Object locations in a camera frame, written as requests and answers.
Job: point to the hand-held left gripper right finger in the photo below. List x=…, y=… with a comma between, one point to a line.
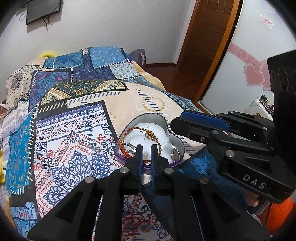
x=153, y=162

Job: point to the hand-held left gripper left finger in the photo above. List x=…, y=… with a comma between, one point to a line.
x=139, y=162

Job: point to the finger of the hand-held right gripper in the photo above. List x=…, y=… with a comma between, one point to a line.
x=201, y=118
x=192, y=129

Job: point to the purple heart-shaped tin box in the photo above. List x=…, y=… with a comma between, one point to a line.
x=161, y=139

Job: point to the person's right hand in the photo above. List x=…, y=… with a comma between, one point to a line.
x=252, y=199

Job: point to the blue patchwork bedspread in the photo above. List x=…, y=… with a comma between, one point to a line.
x=74, y=115

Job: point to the brown wooden door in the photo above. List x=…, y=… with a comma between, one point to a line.
x=203, y=34

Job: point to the purple bag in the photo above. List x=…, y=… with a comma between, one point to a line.
x=138, y=58

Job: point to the white sliding wardrobe door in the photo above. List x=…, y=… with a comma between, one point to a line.
x=254, y=41

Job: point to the white paper label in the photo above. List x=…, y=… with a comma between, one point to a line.
x=266, y=21

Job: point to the yellow plush object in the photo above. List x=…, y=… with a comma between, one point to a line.
x=47, y=53

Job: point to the small black wall monitor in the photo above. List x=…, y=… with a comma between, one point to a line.
x=44, y=10

